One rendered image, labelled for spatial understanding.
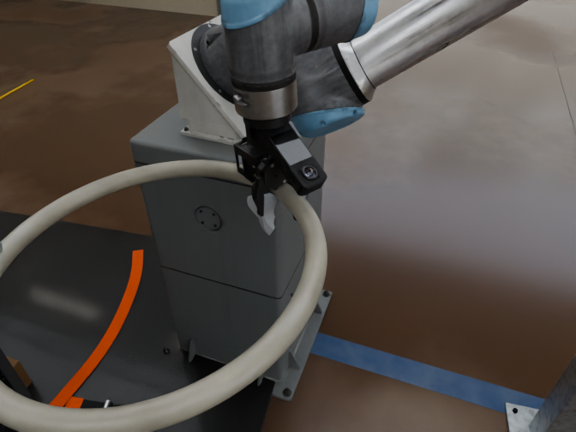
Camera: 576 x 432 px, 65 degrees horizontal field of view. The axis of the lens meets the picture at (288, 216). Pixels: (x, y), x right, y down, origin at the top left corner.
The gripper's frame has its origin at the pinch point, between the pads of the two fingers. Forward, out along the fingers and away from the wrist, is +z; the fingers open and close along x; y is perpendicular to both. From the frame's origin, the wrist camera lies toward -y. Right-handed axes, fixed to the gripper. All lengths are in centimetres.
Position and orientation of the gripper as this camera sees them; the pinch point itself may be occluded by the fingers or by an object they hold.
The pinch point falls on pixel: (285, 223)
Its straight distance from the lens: 76.4
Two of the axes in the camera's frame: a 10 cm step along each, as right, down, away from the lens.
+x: -7.8, 4.3, -4.6
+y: -6.3, -4.5, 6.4
